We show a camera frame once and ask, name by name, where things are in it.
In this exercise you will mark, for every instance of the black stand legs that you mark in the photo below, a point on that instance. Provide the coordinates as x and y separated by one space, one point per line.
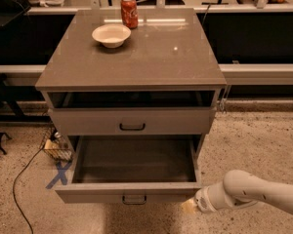
4 97

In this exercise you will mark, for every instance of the grey drawer cabinet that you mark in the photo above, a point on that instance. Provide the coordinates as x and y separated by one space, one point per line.
167 62

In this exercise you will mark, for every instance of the white bowl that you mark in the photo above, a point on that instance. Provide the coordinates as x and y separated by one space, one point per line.
111 35

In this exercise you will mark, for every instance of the wire basket with items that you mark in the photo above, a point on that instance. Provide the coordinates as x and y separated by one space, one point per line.
54 145

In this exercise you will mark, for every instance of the red soda can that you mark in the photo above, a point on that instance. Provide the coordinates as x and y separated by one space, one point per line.
129 13

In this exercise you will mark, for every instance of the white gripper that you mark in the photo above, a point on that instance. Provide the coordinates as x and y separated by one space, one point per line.
204 201

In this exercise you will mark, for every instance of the grey drawer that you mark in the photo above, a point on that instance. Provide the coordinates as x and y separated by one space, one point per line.
132 170
135 121

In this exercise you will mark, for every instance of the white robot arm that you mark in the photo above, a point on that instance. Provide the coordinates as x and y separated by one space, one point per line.
239 190

